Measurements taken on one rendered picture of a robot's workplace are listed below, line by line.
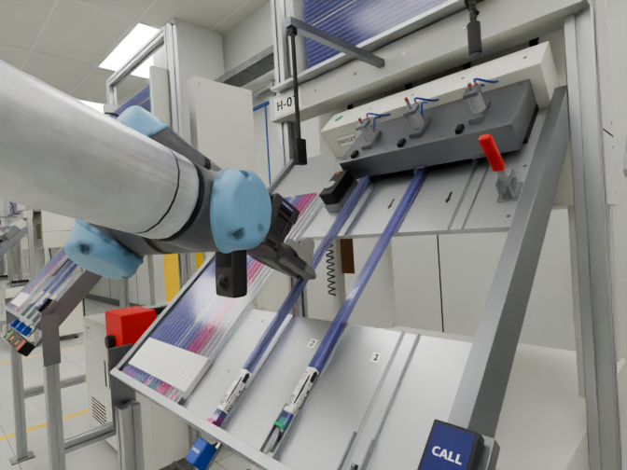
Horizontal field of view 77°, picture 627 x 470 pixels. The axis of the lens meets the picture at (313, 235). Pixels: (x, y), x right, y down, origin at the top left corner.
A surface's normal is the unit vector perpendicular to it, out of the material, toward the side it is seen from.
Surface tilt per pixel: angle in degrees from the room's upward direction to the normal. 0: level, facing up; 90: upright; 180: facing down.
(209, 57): 90
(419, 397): 42
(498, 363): 90
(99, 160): 103
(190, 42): 90
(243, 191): 90
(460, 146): 132
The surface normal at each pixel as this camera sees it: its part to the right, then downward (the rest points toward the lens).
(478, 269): -0.71, 0.04
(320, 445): -0.52, -0.71
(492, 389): 0.70, -0.04
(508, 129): -0.48, 0.70
